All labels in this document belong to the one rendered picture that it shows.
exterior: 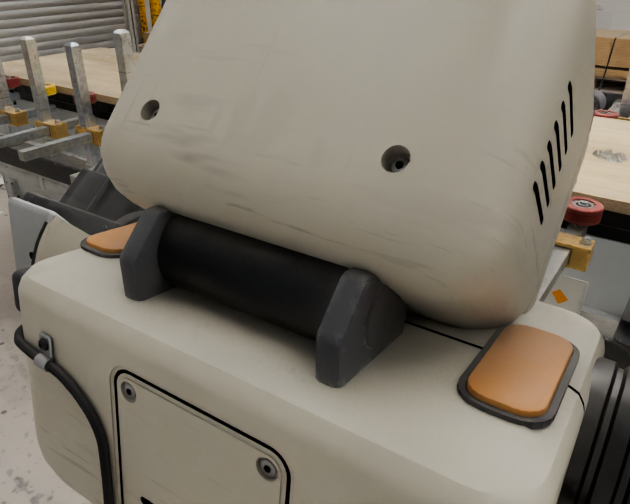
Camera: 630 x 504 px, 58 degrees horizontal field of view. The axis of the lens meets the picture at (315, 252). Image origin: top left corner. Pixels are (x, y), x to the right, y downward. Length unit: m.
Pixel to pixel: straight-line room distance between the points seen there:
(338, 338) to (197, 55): 0.15
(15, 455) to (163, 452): 1.81
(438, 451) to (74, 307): 0.18
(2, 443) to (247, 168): 1.95
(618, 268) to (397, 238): 1.29
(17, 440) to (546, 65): 2.02
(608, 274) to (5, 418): 1.87
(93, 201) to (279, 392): 0.26
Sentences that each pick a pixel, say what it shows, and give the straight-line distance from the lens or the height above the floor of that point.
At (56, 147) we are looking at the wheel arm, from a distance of 1.99.
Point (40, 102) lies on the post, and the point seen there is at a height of 0.90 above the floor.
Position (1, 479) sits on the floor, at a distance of 2.03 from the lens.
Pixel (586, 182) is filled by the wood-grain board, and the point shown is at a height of 0.90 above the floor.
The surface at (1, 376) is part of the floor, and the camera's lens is 2.42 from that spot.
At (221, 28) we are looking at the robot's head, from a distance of 0.28.
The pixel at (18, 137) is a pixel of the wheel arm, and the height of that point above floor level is 0.81.
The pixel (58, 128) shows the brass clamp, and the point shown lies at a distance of 2.24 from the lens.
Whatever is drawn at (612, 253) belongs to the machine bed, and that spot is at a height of 0.77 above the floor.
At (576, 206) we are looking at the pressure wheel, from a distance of 1.31.
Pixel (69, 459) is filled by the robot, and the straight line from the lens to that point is 0.36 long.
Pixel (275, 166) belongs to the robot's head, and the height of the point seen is 1.31.
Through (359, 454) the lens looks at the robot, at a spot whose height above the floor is 1.23.
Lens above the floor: 1.38
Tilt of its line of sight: 28 degrees down
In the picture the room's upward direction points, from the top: straight up
